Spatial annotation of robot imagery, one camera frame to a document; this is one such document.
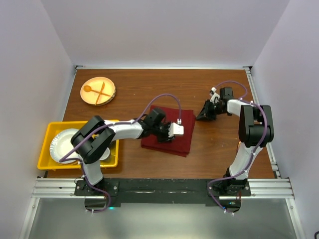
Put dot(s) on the orange plastic fork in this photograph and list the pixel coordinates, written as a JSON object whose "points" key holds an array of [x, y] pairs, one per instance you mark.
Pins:
{"points": [[100, 93]]}

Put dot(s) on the grey white mug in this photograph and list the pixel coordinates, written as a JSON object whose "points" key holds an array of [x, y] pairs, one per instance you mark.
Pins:
{"points": [[105, 155]]}

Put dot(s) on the white paper plate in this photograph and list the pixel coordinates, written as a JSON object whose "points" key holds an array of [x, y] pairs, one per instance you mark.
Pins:
{"points": [[61, 145]]}

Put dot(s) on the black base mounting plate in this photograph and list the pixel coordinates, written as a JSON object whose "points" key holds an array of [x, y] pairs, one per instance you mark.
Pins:
{"points": [[165, 191]]}

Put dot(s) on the orange round plate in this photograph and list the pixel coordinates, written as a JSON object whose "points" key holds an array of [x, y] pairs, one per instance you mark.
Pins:
{"points": [[96, 83]]}

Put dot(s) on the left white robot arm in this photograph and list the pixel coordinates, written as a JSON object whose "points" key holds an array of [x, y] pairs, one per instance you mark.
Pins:
{"points": [[91, 141]]}

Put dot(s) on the yellow plastic bin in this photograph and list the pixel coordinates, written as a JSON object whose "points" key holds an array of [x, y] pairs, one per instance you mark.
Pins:
{"points": [[45, 161]]}

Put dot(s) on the orange plastic spoon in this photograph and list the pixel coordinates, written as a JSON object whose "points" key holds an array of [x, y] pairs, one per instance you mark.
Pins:
{"points": [[87, 88]]}

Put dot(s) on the dark red cloth napkin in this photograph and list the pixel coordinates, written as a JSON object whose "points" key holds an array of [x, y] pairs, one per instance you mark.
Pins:
{"points": [[181, 144]]}

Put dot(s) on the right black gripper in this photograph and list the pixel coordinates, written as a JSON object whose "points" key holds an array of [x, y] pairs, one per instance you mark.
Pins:
{"points": [[205, 114]]}

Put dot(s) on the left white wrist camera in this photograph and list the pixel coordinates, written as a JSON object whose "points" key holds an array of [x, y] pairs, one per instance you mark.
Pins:
{"points": [[176, 129]]}

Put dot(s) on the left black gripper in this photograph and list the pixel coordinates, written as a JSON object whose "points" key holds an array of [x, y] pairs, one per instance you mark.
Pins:
{"points": [[166, 138]]}

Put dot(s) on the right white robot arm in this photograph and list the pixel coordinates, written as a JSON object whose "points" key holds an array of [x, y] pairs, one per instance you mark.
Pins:
{"points": [[255, 131]]}

